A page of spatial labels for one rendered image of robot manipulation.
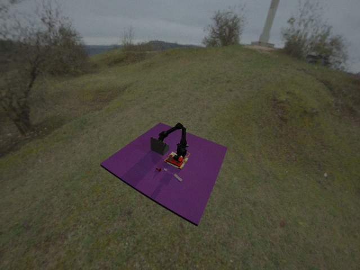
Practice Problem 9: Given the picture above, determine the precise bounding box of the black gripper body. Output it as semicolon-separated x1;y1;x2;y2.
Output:
173;150;181;160

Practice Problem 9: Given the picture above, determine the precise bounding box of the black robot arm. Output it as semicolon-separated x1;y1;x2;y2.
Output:
158;123;187;157

